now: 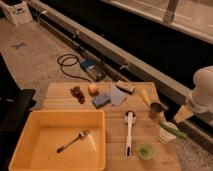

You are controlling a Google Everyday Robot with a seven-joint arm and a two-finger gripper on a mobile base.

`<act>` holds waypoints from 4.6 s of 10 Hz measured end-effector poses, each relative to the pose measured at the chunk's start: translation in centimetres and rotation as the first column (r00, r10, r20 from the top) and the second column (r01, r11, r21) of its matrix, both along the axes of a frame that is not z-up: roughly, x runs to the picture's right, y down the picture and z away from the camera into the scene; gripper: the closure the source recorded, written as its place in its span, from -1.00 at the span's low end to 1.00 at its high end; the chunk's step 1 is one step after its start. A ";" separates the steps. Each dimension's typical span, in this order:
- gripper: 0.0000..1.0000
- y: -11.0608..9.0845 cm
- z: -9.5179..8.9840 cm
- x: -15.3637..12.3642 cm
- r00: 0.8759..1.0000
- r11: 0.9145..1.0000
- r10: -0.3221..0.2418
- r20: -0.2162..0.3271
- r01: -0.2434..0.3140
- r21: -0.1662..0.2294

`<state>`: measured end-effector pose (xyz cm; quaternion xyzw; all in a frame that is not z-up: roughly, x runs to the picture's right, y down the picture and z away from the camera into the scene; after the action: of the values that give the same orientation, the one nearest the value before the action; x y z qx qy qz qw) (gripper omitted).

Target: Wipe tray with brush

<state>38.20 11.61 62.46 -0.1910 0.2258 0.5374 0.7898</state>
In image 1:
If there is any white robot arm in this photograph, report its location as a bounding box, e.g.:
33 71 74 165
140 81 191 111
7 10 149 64
174 66 213 123

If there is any yellow plastic tray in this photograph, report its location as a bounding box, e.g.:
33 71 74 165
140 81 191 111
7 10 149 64
9 110 105 171

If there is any orange fruit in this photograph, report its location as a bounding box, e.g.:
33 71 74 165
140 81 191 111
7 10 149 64
88 83 99 96

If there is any wooden block eraser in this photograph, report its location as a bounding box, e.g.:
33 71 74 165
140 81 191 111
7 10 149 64
116 81 135 94

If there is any light blue cloth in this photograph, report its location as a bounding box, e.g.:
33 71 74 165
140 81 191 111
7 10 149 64
110 83 126 106

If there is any blue power device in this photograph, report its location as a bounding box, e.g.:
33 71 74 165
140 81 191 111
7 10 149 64
80 59 105 82

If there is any dark grape bunch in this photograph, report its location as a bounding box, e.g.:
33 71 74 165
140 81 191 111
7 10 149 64
71 86 85 104

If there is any metal fork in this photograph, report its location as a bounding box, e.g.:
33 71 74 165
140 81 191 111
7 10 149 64
56 130 90 153

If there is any metal cup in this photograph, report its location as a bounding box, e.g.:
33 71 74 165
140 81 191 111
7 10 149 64
149 102 163 119

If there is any wooden cutting board table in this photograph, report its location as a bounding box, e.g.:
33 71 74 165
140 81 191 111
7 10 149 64
43 82 181 171

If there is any green plastic cup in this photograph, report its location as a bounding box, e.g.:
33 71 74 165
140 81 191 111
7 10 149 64
137 143 154 160

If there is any white paper cup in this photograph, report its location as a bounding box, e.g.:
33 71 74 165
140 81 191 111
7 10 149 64
158 122 177 143

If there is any black chair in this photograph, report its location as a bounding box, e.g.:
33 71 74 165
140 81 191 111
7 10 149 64
0 53 36 171

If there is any white storage box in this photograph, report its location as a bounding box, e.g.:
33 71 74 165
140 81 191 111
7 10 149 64
0 0 33 26

